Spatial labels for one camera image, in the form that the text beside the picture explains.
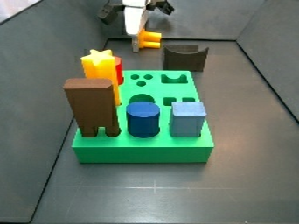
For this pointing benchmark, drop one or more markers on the red cylinder peg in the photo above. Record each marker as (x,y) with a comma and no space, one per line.
(119,70)

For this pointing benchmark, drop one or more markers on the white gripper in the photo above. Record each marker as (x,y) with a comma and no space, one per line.
(135,10)

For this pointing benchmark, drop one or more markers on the black curved fixture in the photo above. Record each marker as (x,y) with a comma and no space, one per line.
(185,57)

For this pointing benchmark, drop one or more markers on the yellow star peg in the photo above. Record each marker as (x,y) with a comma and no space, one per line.
(99,65)

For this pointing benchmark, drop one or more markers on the brown arch block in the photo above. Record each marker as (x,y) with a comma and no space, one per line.
(92,104)

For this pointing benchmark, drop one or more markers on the dark blue cylinder peg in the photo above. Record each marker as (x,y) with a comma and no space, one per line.
(143,114)

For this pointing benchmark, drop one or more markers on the light blue square peg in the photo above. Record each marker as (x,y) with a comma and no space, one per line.
(187,118)

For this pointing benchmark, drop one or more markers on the yellow three prong object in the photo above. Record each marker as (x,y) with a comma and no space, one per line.
(149,39)

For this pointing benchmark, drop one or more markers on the green shape sorter base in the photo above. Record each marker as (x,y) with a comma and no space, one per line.
(162,87)

